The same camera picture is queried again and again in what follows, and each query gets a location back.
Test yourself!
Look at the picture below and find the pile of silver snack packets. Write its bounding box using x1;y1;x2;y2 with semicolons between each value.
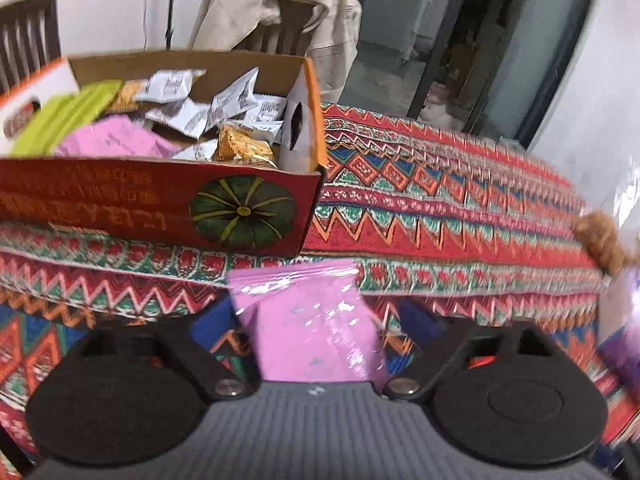
132;67;289;164

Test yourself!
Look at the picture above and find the clear plastic bag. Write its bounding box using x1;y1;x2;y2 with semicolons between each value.
597;170;640;241

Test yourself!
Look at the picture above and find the orange cardboard box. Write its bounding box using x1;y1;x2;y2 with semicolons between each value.
0;50;329;260

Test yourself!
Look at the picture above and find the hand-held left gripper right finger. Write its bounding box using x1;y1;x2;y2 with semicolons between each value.
382;300;558;404

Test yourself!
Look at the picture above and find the purple tissue pack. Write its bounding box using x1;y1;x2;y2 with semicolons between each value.
595;265;640;396

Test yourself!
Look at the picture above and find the pink snack packet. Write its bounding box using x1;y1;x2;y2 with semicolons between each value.
54;115;179;161
227;259;392;386

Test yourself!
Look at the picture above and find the dark wooden chair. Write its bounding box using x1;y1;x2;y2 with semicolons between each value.
0;0;60;99
235;0;321;56

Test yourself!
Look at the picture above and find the beige jacket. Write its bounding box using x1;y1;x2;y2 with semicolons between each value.
187;0;364;104

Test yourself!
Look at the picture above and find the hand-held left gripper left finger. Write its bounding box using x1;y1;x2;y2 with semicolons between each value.
80;295;262;404

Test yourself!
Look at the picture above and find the orange cracker packet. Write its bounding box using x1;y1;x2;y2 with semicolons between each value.
106;81;147;115
214;124;280;170

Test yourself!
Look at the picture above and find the green snack packet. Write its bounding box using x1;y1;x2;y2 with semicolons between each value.
42;81;125;126
10;87;109;157

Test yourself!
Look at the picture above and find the tan cloth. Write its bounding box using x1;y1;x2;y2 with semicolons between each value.
571;211;634;277

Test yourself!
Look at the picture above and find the black framed sliding glass door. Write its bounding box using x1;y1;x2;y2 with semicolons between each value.
345;0;601;149

